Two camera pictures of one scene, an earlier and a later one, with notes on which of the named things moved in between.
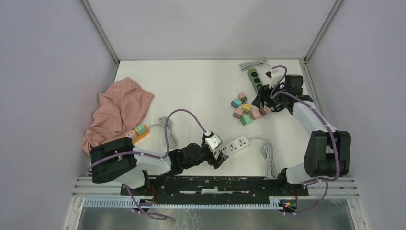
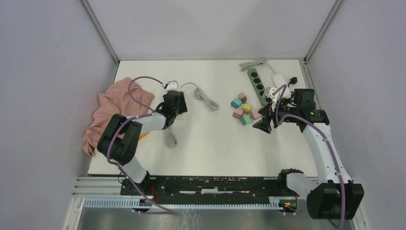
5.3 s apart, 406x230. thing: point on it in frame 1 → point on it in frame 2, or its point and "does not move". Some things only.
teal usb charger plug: [236, 103] does not move
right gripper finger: [257, 102] → [264, 123]
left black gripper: [217, 162] → [183, 108]
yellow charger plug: [246, 108] does not move
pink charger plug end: [242, 97] does not move
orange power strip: [140, 136] does not move
